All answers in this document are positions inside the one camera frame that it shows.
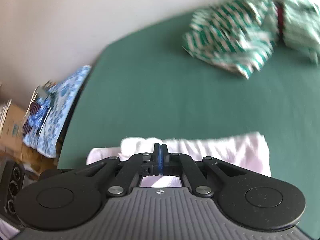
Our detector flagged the white shirt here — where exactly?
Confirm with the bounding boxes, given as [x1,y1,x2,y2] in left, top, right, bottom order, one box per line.
[86,131,272,188]

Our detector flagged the white cloth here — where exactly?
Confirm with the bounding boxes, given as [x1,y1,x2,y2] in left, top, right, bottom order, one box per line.
[0,217,19,240]

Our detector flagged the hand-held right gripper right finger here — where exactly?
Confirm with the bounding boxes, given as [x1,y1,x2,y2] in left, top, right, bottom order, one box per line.
[161,144,248,197]

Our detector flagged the dark red cloth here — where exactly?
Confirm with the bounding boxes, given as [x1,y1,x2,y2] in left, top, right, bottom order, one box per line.
[275,2,285,40]

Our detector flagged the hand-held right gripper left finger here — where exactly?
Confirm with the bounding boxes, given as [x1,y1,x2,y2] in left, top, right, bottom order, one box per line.
[66,143,162,197]

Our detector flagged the green table cover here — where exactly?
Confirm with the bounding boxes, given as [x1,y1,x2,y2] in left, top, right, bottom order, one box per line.
[56,10,320,233]

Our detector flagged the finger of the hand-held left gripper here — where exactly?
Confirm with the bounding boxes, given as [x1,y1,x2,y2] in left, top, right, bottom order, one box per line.
[37,169,78,180]

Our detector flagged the small grey box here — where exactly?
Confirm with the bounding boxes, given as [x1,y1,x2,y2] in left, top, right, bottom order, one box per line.
[34,85,50,100]

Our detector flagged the cardboard box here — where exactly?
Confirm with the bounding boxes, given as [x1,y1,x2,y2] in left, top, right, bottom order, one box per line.
[0,102,29,155]

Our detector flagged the blue purple crumpled cloth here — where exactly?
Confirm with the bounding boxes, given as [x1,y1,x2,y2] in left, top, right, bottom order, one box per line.
[22,97,50,137]

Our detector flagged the green striped shirt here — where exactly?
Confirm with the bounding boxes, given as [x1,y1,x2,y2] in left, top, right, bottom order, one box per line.
[182,0,278,80]

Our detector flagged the blue patterned towel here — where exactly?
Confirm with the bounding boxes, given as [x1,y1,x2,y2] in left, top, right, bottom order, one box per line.
[22,65,93,159]

